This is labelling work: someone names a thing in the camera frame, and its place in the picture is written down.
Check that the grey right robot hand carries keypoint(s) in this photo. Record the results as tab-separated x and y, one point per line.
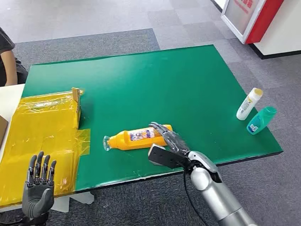
173	140

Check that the green table mat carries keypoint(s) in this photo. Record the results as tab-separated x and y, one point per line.
152	109

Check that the teal bottle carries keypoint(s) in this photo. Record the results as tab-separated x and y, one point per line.
259	121

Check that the brown cardboard piece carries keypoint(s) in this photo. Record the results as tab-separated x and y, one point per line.
2	128

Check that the red and white cabinet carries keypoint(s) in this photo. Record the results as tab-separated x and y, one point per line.
261	21

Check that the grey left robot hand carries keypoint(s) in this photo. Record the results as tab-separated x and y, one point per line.
38	193

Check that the person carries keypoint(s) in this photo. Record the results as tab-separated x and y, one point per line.
9	62

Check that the yellow taped cardboard box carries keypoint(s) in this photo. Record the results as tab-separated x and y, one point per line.
40	140

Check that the white bottle with yellow cap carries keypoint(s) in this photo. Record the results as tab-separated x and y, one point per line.
248	104

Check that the orange bottle with clear cap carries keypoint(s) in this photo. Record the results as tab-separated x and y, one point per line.
136	139

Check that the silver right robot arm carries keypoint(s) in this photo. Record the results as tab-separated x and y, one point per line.
216	190

